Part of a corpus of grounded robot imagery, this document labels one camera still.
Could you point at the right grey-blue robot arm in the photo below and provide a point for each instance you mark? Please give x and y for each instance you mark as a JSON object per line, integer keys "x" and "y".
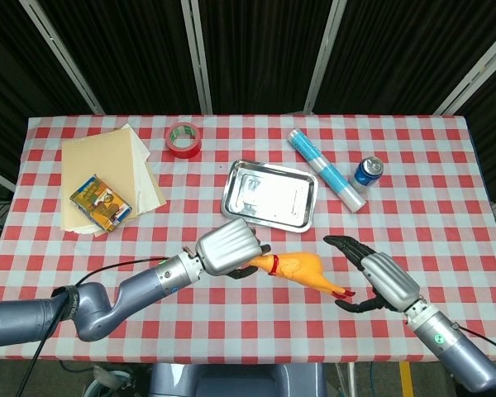
{"x": 459, "y": 351}

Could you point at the blue white wrapped tube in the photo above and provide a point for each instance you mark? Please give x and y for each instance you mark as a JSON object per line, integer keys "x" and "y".
{"x": 326, "y": 169}

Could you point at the black pleated curtain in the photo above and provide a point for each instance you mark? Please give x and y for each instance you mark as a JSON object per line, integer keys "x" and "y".
{"x": 264, "y": 49}

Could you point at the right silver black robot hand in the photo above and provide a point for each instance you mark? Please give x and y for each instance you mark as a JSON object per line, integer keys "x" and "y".
{"x": 392, "y": 281}

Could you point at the colourful printed small box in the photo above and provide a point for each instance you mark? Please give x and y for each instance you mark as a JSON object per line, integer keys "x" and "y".
{"x": 101, "y": 204}

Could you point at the red tape roll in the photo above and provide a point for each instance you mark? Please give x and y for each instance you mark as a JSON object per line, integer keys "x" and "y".
{"x": 186, "y": 149}

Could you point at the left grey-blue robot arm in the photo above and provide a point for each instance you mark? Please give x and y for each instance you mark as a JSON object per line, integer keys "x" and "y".
{"x": 140, "y": 289}

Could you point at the red white checkered tablecloth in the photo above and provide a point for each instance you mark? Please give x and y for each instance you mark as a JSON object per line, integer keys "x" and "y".
{"x": 248, "y": 331}

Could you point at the blue soda can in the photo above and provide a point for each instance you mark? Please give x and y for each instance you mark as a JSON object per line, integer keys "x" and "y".
{"x": 365, "y": 175}

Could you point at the beige paper folder stack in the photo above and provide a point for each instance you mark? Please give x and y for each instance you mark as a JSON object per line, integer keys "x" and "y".
{"x": 99, "y": 161}

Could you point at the silver metal tray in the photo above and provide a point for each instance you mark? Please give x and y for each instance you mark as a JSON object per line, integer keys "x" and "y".
{"x": 273, "y": 194}

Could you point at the yellow rubber chicken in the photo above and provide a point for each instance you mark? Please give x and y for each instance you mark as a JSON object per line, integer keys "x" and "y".
{"x": 301, "y": 269}

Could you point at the pale plastic bucket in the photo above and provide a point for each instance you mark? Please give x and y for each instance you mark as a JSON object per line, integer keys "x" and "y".
{"x": 107, "y": 382}

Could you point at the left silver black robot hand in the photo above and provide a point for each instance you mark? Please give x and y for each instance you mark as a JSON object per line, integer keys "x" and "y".
{"x": 227, "y": 248}

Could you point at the white paper sheets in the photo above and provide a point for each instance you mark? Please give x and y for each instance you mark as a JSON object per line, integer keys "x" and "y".
{"x": 140, "y": 153}

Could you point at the grey robot torso base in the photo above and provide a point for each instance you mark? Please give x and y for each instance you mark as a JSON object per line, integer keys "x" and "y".
{"x": 231, "y": 380}

